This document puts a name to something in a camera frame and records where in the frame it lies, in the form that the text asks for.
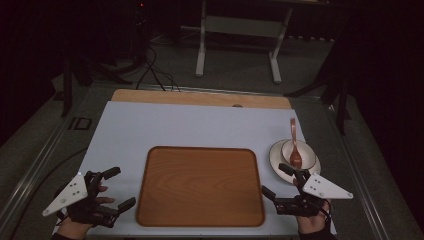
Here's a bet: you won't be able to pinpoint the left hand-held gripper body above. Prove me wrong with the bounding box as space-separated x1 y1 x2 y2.
41 170 118 229

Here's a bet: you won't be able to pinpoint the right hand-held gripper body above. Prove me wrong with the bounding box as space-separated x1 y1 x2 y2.
274 169 354 218

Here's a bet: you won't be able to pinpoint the reddish brown spoon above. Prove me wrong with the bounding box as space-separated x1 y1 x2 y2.
288 117 303 170

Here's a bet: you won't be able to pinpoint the white plate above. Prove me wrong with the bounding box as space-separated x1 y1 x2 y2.
268 138 322 185

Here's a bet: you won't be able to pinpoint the white bowl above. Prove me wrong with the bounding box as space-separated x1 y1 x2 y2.
280 138 317 171

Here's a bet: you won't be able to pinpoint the wooden tray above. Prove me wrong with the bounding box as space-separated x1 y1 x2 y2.
135 145 267 229

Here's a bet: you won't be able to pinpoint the person's right hand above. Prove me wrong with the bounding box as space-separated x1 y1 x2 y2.
292 178 333 235

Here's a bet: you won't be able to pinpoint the person's left hand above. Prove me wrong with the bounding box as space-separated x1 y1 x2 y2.
55 184 116 240

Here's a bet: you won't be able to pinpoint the floor socket box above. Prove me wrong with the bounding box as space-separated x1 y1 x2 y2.
67 116 93 131

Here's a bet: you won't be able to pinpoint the black tripod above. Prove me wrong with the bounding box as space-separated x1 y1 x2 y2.
285 31 353 136

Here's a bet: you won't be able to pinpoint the white table mat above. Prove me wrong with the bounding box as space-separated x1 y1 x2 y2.
52 100 338 237

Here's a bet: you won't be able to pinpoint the dark device with red light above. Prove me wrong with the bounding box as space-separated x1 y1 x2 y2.
132 0 150 65

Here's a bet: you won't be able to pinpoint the white metal stand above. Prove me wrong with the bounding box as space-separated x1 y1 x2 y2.
194 0 295 85

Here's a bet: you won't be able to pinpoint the black cable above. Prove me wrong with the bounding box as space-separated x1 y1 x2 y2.
31 147 88 204

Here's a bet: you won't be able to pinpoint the black floor cables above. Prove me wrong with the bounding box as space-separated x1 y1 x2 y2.
134 45 182 93

